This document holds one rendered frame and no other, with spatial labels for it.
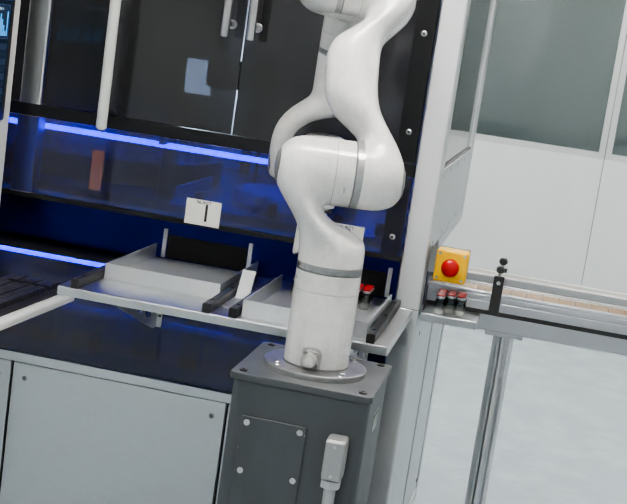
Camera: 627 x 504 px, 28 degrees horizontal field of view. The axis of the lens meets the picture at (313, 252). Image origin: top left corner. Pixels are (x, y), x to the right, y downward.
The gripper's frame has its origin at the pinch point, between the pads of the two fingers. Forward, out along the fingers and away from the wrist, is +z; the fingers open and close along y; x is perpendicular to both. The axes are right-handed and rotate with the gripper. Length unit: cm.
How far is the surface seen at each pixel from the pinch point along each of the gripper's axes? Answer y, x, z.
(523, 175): -475, 31, 9
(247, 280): 4.5, -11.6, 2.1
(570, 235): -475, 64, 39
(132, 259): -4.9, -41.4, 4.0
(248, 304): 22.7, -6.5, 3.3
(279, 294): -4.5, -6.0, 5.8
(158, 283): 11.7, -29.4, 4.8
